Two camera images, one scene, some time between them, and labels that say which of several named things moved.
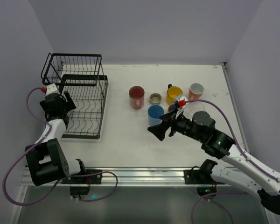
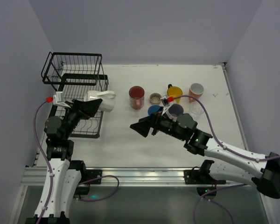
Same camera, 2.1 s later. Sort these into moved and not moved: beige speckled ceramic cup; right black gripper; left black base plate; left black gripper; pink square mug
Moved: right black gripper; left black gripper
Not moved: left black base plate; pink square mug; beige speckled ceramic cup
